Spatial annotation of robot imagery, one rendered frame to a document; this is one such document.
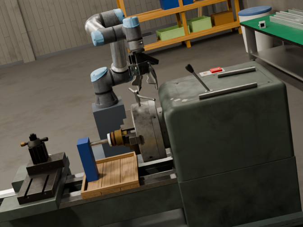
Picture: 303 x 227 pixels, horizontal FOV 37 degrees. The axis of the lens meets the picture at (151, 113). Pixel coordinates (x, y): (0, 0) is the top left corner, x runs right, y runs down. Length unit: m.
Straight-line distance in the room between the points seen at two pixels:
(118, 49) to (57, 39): 9.07
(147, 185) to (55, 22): 9.61
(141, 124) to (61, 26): 9.58
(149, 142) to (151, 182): 0.22
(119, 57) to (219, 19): 6.67
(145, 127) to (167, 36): 6.81
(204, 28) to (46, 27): 4.33
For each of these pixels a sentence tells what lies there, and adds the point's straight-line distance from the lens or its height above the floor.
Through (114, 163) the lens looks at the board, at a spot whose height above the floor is 0.88.
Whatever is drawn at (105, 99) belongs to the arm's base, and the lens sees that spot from 2.85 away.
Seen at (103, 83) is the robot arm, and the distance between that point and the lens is 2.83.
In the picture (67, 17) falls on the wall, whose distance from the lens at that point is 11.67.
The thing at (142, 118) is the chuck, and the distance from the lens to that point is 2.24.
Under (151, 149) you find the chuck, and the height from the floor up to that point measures 1.04.
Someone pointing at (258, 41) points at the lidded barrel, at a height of 0.19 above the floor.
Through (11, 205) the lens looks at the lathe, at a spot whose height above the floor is 0.92.
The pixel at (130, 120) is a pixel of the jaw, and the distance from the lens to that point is 2.39.
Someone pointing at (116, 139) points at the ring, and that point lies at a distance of 2.35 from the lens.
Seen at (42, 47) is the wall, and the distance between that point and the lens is 11.80.
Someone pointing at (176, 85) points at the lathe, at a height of 1.26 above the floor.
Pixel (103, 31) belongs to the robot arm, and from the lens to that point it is 2.21.
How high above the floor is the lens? 1.96
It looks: 20 degrees down
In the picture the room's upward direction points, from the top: 13 degrees counter-clockwise
